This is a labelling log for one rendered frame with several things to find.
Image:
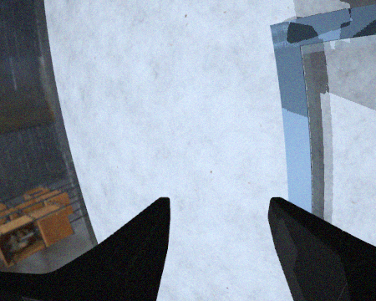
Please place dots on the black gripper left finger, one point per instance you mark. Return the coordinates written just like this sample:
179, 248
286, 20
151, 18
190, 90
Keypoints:
127, 266

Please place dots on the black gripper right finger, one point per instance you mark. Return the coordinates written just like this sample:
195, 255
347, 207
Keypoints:
320, 261

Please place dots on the clear blue l-shaped low wall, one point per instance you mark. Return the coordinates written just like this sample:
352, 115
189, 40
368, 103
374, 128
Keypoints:
288, 38

